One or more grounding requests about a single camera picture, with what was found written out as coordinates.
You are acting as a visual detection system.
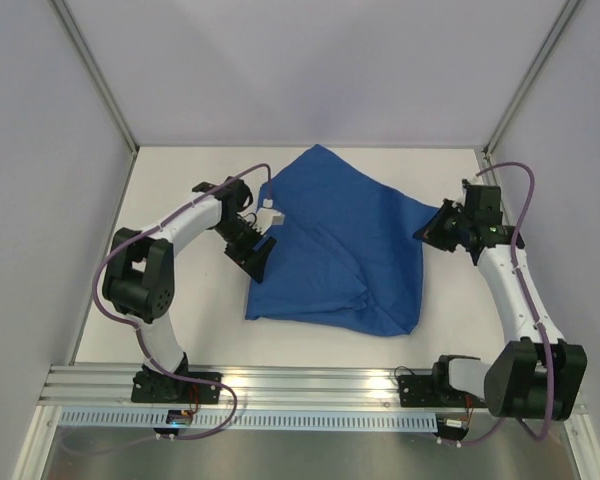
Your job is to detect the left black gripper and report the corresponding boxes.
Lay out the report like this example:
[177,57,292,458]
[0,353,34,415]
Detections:
[213,218,276,283]

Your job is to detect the slotted cable duct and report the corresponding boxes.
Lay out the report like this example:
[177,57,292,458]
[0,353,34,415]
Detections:
[58,407,438,433]

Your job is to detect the aluminium mounting rail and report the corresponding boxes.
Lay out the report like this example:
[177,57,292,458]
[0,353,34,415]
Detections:
[38,363,465,412]

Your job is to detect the blue surgical drape cloth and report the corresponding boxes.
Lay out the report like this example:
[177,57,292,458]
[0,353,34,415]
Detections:
[245,145,437,337]

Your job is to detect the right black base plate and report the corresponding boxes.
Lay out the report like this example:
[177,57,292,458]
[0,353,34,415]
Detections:
[396,374,486,408]

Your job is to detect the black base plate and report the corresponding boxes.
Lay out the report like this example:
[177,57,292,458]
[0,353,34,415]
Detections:
[131,370,220,405]
[396,374,486,408]

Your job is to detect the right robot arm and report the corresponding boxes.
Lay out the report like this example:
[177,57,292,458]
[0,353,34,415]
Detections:
[414,181,588,421]

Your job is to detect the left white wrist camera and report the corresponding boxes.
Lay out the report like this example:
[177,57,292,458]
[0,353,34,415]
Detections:
[253,198,285,235]

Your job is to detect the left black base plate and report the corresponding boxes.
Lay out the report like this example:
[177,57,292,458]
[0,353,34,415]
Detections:
[131,370,220,405]

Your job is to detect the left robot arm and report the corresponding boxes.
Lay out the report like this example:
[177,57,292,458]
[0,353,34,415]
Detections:
[97,178,284,403]

